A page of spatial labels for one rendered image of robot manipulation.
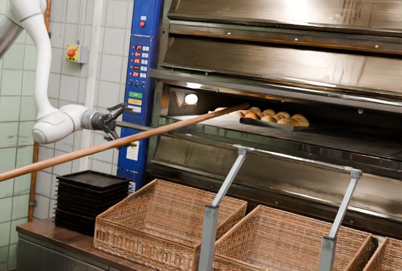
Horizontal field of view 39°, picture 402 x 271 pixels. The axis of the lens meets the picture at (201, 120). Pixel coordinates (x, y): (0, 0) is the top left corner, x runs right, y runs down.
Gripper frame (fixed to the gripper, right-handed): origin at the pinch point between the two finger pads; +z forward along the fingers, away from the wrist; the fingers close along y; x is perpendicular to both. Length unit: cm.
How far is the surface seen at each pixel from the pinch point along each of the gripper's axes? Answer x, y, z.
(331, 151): -62, 2, 65
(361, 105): -47, -21, 79
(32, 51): -51, -24, -122
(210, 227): -2, 32, 40
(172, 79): -47, -20, -16
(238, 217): -52, 41, 28
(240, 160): -21.8, 7.6, 39.5
